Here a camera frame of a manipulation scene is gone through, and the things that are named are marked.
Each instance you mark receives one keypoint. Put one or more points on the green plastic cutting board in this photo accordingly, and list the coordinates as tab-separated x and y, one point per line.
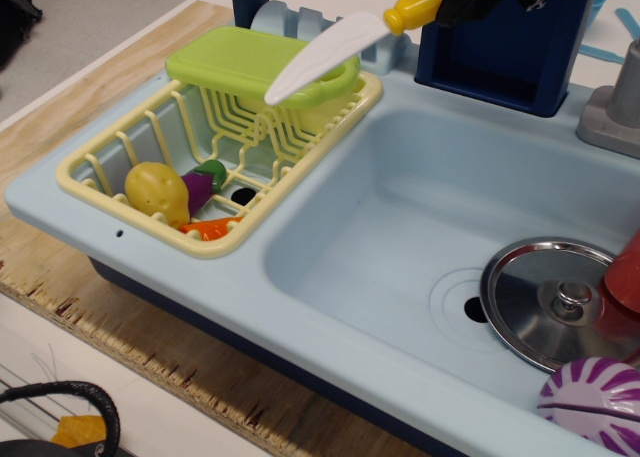
244	63

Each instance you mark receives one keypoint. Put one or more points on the wooden board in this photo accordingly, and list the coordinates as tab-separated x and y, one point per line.
179	392

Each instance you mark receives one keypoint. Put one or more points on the dark blue sink backsplash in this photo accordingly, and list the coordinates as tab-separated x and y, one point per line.
513	58

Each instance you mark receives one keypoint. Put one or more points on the blue plastic cup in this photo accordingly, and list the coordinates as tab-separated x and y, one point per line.
596	6

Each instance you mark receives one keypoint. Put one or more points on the light blue plastic spoon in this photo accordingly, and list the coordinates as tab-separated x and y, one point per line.
631	25

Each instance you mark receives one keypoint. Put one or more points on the grey toy faucet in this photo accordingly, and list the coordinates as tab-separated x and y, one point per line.
610	119

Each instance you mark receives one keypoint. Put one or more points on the light blue toy sink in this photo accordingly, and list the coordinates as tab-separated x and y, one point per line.
360	275

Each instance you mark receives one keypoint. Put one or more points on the purple toy eggplant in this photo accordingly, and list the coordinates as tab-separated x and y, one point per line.
202	182

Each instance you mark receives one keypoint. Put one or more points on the cream dish drying rack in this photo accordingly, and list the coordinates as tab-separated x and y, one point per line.
266	152

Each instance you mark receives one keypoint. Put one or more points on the steel pot lid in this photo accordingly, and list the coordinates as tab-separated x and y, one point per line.
546	300

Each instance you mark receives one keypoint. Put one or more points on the orange toy carrot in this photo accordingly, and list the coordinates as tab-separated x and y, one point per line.
210	230

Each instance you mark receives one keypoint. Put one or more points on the yellow toy potato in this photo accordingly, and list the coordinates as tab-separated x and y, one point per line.
153	187

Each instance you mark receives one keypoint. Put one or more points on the red plastic cup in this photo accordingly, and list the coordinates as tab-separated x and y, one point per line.
619	289

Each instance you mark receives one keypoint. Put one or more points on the black bag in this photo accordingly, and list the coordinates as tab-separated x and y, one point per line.
17	20

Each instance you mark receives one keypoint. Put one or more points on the purple white striped ball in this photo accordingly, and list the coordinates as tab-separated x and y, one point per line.
597	399

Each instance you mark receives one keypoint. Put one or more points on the yellow tape piece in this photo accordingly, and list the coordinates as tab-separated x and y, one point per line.
76	431

